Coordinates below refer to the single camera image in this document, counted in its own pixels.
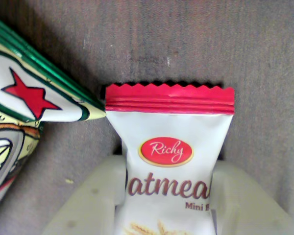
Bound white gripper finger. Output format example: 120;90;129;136
41;156;127;235
211;161;294;235

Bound small red white candy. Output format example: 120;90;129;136
104;82;236;235

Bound green cartoon snack stick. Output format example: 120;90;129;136
0;12;107;219

